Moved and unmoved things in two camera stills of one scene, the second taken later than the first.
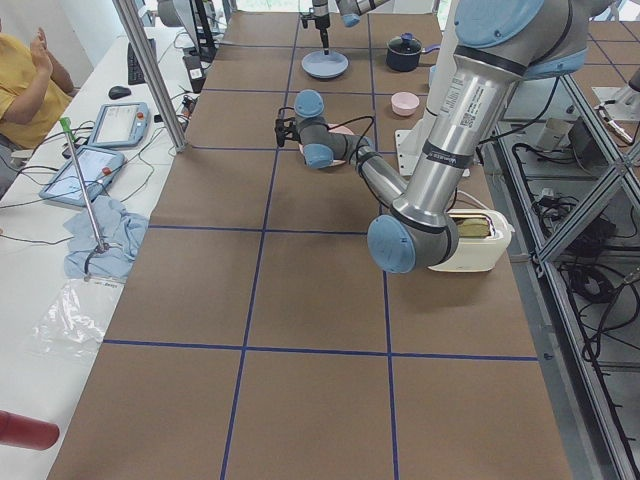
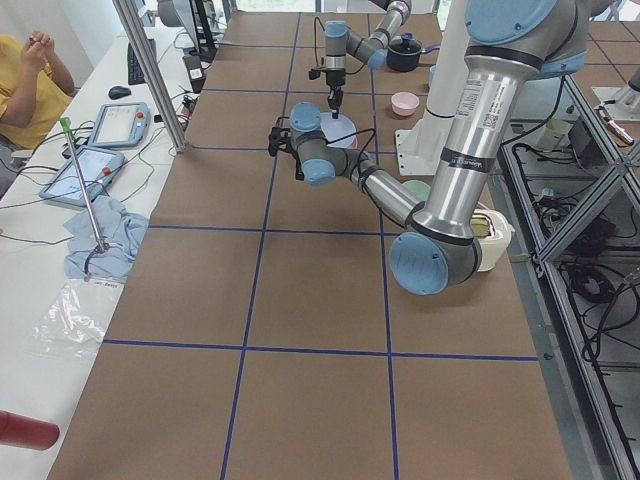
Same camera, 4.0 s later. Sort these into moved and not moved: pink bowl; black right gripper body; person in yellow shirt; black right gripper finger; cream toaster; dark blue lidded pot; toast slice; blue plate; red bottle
Moved: blue plate; black right gripper body; black right gripper finger
Not moved: toast slice; person in yellow shirt; red bottle; cream toaster; pink bowl; dark blue lidded pot
